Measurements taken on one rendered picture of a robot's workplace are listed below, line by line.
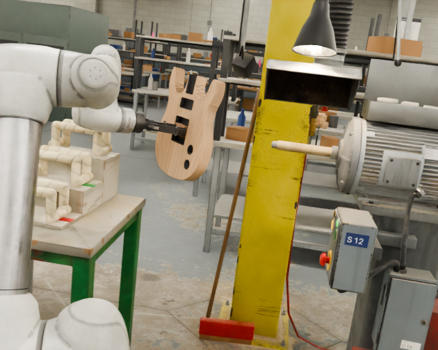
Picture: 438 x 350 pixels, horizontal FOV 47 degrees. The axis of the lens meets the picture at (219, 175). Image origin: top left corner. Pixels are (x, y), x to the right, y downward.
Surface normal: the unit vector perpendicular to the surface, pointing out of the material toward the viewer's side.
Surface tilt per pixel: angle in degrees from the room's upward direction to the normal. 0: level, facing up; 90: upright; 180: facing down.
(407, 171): 90
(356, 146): 70
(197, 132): 82
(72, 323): 50
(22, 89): 75
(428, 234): 107
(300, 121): 90
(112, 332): 64
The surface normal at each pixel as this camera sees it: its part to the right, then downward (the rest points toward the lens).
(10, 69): 0.18, 0.01
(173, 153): -0.80, -0.10
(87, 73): 0.44, -0.01
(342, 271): -0.14, 0.22
